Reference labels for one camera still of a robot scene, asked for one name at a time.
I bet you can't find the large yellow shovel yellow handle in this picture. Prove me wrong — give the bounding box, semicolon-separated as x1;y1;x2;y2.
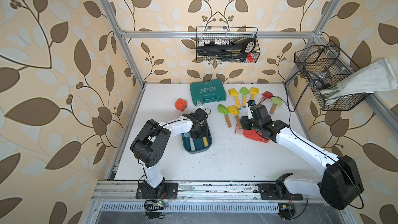
203;137;209;147

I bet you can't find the teal storage box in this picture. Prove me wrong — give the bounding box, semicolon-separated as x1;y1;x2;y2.
181;122;212;154

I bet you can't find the green trowel wooden handle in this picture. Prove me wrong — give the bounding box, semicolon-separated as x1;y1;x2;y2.
269;97;283;115

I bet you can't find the red shovel wooden handle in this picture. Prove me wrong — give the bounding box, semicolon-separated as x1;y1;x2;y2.
260;91;273;104

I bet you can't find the green round shovel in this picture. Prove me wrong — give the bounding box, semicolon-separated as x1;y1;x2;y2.
217;104;232;128

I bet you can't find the yellow square shovel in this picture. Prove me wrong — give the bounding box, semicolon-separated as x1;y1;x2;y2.
228;105;243;130

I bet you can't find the yellow shovel wooden handle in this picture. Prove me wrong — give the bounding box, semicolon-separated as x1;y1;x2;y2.
249;87;259;101

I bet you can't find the green shovel orange handle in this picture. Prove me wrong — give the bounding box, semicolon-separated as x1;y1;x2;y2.
239;87;250;108

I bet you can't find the yellow shovel blue handle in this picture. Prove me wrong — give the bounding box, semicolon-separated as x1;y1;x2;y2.
229;88;241;110

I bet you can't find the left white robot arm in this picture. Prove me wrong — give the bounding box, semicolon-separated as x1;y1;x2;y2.
130;108;209;198

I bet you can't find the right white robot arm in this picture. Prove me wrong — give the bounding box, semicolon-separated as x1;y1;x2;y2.
240;100;364;210

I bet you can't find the light blue shovel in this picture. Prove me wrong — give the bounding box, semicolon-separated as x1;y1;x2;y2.
189;138;196;151

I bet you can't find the red work glove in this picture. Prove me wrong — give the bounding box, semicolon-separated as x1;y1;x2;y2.
235;125;269;143

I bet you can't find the red cube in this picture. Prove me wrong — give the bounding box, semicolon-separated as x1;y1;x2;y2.
175;99;188;112

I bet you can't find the green tool case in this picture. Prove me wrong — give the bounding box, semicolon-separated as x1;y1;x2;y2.
190;79;227;106

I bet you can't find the black handheld tool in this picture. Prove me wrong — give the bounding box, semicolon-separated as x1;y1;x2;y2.
197;38;257;57

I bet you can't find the white cloth bag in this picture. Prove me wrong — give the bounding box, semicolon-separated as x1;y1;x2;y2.
320;58;398;100

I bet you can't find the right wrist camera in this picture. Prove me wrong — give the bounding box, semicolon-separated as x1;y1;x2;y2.
246;100;256;119

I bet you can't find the right wire basket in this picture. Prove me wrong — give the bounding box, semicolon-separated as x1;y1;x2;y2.
294;41;370;111

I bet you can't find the wire basket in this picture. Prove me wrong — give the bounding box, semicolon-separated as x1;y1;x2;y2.
193;26;261;64
294;41;370;111

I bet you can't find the back wire basket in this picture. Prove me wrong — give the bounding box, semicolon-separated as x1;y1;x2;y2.
193;26;261;64

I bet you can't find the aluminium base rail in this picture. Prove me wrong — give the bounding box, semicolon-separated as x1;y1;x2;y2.
91;179;329;213

